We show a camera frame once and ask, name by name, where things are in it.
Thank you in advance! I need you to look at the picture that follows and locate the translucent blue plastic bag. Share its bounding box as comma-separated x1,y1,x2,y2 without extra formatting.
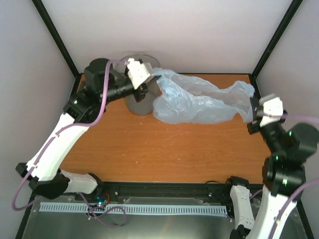
153,68,255,124

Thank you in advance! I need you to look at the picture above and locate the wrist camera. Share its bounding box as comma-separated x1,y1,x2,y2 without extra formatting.
259,94,284,122
126,58,155,90

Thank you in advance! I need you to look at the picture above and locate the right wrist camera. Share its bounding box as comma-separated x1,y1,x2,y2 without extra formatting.
259,94,284,122

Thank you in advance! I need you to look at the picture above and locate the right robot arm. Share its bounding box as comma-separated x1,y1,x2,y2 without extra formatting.
225,94,319,239

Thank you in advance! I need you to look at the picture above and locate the metal base plate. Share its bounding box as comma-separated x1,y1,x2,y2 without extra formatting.
22,196,309,239

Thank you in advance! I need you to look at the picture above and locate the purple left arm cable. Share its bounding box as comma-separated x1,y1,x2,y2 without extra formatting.
11,59,125,212

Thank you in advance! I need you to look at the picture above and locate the black enclosure frame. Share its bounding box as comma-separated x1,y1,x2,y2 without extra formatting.
14,0,315,239

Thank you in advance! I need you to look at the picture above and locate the grey mesh trash bin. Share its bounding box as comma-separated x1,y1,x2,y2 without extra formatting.
121,53,161,116

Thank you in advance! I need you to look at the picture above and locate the black mounting rail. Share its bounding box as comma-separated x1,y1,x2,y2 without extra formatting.
100,182,232,205

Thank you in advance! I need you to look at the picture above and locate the small electronics board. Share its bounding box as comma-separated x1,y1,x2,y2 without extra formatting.
93,192,110,212

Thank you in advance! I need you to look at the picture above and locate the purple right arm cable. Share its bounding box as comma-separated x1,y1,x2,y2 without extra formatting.
249,112,319,239

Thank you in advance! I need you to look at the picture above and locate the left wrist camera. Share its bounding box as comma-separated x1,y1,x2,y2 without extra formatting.
126,58,155,90

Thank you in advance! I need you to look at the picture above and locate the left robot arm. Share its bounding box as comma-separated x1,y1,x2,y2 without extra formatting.
16,58,160,201

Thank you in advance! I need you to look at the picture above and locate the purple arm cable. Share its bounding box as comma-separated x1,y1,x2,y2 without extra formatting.
249,112,319,239
11,59,125,212

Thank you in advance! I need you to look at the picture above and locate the light blue cable duct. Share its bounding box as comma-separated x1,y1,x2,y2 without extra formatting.
38,202,228,217

